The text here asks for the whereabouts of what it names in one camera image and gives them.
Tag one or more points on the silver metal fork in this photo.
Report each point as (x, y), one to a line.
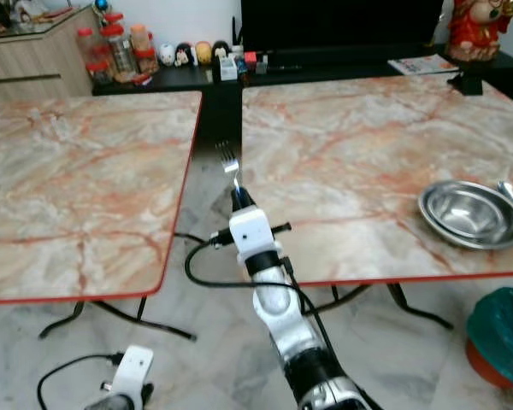
(228, 159)

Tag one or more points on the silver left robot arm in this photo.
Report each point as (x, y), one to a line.
(115, 401)

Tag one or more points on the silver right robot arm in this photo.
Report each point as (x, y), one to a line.
(295, 329)

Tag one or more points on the black television console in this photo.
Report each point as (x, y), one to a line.
(222, 107)

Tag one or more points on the small white box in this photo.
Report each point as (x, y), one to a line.
(227, 68)

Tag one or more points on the black metal table legs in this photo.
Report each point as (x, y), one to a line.
(162, 325)
(423, 312)

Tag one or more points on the black and white toy figure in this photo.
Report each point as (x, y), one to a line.
(221, 50)

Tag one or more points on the small yellow toy figure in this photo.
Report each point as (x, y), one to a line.
(203, 52)

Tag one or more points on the small black toy figure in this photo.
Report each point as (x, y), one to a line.
(185, 54)

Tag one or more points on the small white toy figure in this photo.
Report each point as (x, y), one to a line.
(167, 55)

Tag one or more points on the black television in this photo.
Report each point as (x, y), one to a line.
(342, 24)

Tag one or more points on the white printed magazine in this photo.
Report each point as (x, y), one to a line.
(423, 64)

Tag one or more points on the stainless steel bowl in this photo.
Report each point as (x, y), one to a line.
(470, 213)

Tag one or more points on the blue ornament ball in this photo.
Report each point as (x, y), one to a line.
(100, 7)

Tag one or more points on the light wooden cabinet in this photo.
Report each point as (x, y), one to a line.
(34, 64)

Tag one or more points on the silver metal spoon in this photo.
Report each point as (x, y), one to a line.
(508, 190)

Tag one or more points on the teal bin with orange base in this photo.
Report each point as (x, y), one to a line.
(500, 329)

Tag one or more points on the red and gold figurine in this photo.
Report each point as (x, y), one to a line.
(479, 26)

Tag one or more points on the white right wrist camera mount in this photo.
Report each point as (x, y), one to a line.
(252, 231)

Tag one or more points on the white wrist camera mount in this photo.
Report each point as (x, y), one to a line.
(252, 231)
(135, 369)

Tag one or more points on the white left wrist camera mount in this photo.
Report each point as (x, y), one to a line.
(135, 369)

